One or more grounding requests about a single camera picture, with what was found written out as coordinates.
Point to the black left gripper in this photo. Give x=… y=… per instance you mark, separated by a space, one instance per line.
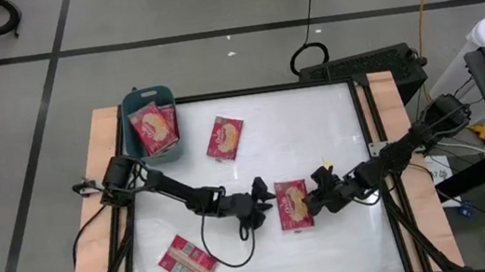
x=245 y=208

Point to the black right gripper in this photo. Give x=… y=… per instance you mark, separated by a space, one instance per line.
x=337 y=194

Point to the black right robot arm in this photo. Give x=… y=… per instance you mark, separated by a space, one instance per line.
x=412 y=142

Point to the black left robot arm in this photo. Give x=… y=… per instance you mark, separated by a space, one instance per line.
x=170 y=190

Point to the yellow tag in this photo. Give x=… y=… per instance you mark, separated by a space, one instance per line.
x=327 y=162

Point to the metal mounting plate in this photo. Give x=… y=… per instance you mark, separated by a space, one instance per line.
x=378 y=148
x=85 y=188

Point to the teal plastic basket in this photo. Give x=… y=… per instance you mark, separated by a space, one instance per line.
x=165 y=158

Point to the plywood side board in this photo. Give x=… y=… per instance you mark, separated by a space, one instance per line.
x=96 y=131
x=387 y=93

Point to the white paper sheet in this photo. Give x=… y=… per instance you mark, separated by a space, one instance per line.
x=439 y=171

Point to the black computer case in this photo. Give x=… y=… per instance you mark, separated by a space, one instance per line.
x=365 y=68

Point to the blue tag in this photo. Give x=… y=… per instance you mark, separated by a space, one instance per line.
x=466 y=210

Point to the yellow power plug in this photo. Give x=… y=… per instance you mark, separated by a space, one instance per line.
x=481 y=130

